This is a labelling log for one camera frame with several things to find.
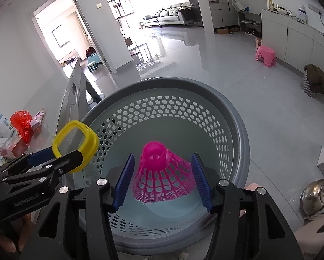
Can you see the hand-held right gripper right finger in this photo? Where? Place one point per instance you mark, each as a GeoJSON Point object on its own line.
{"type": "Point", "coordinates": [201, 182]}

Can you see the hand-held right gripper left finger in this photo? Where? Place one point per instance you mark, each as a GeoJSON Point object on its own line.
{"type": "Point", "coordinates": [123, 180]}

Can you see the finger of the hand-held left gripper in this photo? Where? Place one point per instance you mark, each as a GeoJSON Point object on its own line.
{"type": "Point", "coordinates": [41, 155]}
{"type": "Point", "coordinates": [68, 161]}

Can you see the pink plastic shuttlecock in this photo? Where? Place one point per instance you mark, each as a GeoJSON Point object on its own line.
{"type": "Point", "coordinates": [154, 154]}

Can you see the grey perforated plastic basket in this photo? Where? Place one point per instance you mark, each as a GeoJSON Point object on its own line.
{"type": "Point", "coordinates": [178, 86]}

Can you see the person's left hand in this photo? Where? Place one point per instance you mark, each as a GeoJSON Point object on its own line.
{"type": "Point", "coordinates": [26, 230]}

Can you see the pink and white box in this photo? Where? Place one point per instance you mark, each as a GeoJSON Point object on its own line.
{"type": "Point", "coordinates": [11, 149]}

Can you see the small pink packet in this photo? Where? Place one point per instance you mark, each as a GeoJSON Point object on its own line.
{"type": "Point", "coordinates": [37, 119]}

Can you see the red plastic bag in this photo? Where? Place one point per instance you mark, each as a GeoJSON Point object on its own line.
{"type": "Point", "coordinates": [21, 122]}

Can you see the white and blue pack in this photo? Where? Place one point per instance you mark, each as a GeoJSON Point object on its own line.
{"type": "Point", "coordinates": [4, 127]}

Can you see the small teal stool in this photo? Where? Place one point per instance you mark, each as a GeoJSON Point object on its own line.
{"type": "Point", "coordinates": [92, 66]}

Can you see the metal kettle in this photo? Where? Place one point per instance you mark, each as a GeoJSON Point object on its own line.
{"type": "Point", "coordinates": [312, 197]}

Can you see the checked laundry basket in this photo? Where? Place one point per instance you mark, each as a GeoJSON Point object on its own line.
{"type": "Point", "coordinates": [306, 88]}

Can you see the pink plastic stool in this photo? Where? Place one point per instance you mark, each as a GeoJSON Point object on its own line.
{"type": "Point", "coordinates": [265, 55]}

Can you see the cardboard box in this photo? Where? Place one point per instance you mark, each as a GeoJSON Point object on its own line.
{"type": "Point", "coordinates": [222, 31]}

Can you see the shoe rack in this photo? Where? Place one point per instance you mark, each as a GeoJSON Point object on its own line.
{"type": "Point", "coordinates": [249, 23]}

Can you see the white counter cabinet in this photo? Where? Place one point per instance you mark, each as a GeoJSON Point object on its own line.
{"type": "Point", "coordinates": [292, 40]}

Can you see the grey sofa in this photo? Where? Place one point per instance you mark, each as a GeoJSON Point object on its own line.
{"type": "Point", "coordinates": [170, 13]}

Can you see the tall white cabinet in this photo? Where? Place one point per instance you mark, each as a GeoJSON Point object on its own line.
{"type": "Point", "coordinates": [220, 8]}

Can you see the clear plastic bottle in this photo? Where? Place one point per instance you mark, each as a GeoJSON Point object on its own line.
{"type": "Point", "coordinates": [302, 13]}

